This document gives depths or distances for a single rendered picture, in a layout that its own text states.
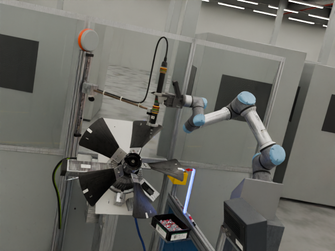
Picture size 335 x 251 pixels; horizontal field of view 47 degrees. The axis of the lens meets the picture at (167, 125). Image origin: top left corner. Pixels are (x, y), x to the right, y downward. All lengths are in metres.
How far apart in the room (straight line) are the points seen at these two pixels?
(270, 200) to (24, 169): 1.84
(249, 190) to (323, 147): 3.71
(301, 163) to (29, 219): 4.09
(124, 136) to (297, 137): 3.63
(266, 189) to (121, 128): 1.09
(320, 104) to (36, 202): 4.19
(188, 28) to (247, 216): 4.95
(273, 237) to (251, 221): 0.72
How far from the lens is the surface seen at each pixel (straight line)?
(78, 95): 2.85
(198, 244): 2.47
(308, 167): 6.12
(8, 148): 3.12
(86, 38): 2.80
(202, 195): 3.55
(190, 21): 6.58
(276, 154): 2.51
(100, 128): 2.45
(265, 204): 2.58
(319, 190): 6.33
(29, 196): 3.26
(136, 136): 2.56
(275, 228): 2.58
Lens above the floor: 1.97
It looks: 12 degrees down
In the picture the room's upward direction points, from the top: 11 degrees clockwise
